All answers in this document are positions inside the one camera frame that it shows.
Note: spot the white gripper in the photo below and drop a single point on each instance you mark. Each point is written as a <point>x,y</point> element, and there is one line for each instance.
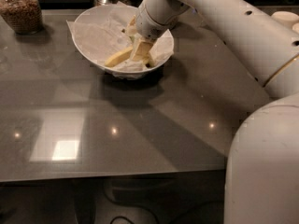
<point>149,26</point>

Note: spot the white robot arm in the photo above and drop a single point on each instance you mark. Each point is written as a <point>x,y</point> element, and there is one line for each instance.
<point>262,175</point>

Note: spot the short yellow banana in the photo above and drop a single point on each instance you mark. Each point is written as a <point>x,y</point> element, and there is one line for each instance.
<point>146,62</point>

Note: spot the white bowl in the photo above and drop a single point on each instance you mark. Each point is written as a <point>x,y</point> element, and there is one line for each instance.
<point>90,19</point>

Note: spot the white paper liner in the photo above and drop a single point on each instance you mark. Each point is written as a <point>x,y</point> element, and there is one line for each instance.
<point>93,41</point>

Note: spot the left glass jar of grains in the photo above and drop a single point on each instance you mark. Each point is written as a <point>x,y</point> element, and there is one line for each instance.
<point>22,16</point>

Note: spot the stack of paper bowls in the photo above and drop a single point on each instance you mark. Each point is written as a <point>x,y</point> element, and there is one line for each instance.
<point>288,19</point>

